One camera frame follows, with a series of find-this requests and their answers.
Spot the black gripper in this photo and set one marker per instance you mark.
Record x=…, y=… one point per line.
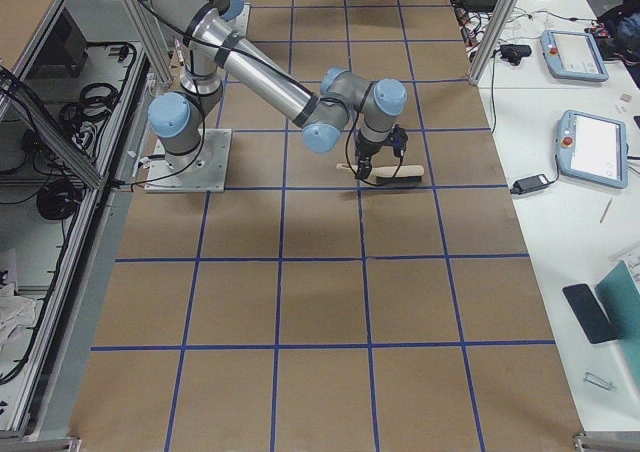
x=368, y=150

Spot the beige hand brush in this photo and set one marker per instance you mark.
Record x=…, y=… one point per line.
x=394, y=175

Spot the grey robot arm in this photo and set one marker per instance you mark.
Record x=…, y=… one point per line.
x=344, y=97

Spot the black power adapter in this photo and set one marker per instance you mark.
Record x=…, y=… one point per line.
x=530, y=184

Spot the near teach pendant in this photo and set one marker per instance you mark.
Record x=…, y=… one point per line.
x=592, y=148

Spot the teach pendant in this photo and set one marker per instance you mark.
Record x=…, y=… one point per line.
x=592, y=148
x=573, y=56

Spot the far teach pendant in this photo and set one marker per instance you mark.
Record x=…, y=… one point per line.
x=573, y=56

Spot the teal notebook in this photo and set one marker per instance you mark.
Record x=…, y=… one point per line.
x=618, y=292

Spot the black smartphone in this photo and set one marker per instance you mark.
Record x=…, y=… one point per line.
x=589, y=314

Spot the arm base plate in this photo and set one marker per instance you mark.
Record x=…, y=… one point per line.
x=200, y=171

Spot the aluminium frame post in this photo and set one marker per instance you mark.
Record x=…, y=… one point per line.
x=497, y=22

